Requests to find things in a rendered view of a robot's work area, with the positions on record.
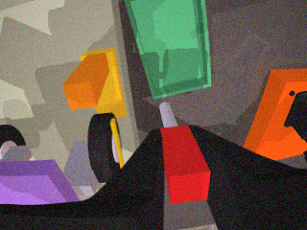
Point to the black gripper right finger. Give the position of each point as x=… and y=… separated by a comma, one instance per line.
x=248, y=191

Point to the green tray rim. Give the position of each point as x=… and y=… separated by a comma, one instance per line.
x=184, y=86

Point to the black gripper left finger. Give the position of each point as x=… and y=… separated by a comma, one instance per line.
x=133, y=199

